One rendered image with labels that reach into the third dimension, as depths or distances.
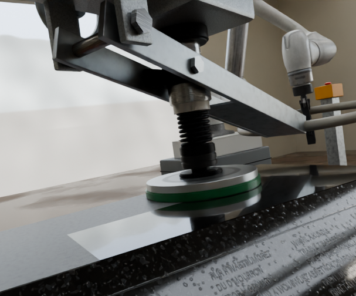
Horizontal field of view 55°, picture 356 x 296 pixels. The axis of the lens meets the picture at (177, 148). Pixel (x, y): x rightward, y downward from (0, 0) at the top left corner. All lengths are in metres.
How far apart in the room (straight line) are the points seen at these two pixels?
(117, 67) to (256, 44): 7.59
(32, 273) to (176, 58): 0.36
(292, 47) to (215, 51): 5.86
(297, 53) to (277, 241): 1.05
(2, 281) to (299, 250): 0.33
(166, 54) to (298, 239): 0.32
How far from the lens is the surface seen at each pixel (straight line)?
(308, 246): 0.46
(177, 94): 0.62
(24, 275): 0.38
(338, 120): 1.00
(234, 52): 1.80
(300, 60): 1.41
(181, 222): 0.45
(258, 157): 1.66
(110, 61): 0.60
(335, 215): 0.52
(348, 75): 7.92
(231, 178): 0.57
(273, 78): 8.34
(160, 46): 0.52
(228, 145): 1.56
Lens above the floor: 0.94
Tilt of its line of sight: 3 degrees down
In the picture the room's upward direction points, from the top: 8 degrees counter-clockwise
